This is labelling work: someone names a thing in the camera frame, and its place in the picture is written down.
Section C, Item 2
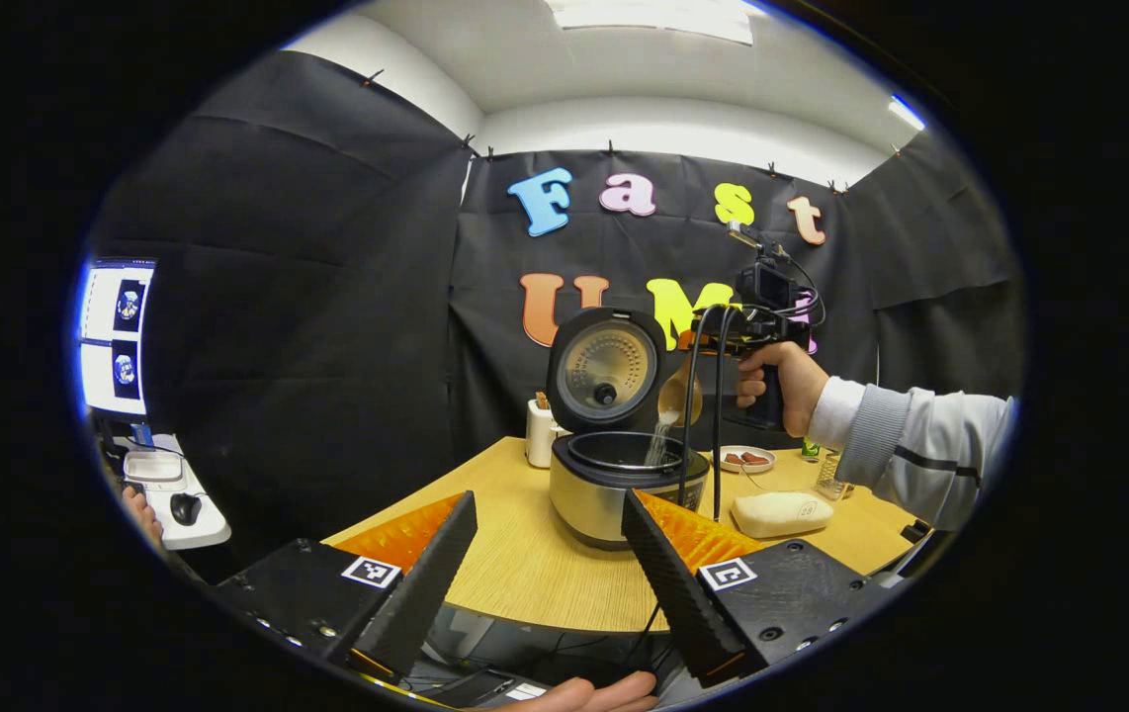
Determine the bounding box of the clear plastic rice box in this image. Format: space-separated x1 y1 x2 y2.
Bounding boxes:
728 475 842 542

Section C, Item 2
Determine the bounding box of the small white box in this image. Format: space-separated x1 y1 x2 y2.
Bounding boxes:
125 452 185 486

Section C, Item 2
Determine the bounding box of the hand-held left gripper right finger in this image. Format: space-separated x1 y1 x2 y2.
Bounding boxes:
621 489 892 688

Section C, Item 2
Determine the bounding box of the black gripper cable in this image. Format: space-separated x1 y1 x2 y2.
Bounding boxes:
678 305 719 507
713 305 736 523

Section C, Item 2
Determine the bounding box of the black backdrop cloth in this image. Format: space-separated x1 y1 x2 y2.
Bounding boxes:
85 49 1025 584

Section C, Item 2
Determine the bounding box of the computer monitor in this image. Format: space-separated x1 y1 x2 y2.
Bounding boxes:
75 257 158 418

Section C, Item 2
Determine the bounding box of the dark grey rice cooker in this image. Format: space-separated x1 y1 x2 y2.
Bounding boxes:
545 307 712 552

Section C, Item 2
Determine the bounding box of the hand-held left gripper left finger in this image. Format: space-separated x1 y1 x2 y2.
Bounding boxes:
209 489 478 683

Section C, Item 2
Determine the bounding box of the white side desk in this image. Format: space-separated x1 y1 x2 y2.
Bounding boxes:
120 433 232 552

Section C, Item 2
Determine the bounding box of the white round plate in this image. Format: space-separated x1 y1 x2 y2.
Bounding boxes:
713 445 777 474

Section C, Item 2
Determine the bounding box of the ceiling light panel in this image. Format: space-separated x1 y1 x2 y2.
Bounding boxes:
545 0 755 45

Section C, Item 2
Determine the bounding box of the white toaster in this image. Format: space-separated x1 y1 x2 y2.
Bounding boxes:
525 393 565 470

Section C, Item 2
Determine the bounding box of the white rice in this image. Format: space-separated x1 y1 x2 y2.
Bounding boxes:
644 410 834 540

